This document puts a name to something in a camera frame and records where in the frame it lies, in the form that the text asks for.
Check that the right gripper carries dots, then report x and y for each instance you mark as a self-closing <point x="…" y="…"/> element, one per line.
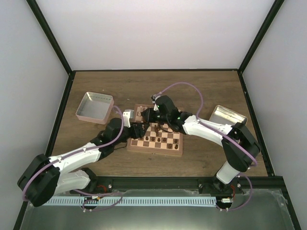
<point x="148" y="118"/>

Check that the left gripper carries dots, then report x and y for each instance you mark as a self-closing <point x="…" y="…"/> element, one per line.
<point x="140" y="133"/>

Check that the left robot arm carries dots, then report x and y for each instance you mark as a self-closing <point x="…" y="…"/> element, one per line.
<point x="49" y="176"/>

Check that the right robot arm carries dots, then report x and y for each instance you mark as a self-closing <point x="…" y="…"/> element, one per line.
<point x="239" y="145"/>

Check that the wooden chess board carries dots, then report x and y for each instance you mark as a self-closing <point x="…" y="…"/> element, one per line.
<point x="164" y="144"/>

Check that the pink metal tray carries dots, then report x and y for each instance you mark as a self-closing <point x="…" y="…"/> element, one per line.
<point x="95" y="108"/>

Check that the gold metal tray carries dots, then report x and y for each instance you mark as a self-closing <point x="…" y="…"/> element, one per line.
<point x="223" y="115"/>

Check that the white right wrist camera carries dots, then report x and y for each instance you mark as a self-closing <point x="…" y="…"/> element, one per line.
<point x="154" y="97"/>

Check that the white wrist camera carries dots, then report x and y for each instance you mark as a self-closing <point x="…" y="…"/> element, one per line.
<point x="128" y="114"/>
<point x="154" y="97"/>

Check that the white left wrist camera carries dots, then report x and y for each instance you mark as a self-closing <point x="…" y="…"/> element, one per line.
<point x="128" y="114"/>

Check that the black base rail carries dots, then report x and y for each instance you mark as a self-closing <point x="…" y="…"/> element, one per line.
<point x="204" y="185"/>

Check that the light blue cable duct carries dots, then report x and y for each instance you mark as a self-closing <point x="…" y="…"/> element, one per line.
<point x="191" y="201"/>

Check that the black enclosure frame post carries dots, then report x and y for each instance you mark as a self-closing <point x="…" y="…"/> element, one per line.
<point x="49" y="34"/>

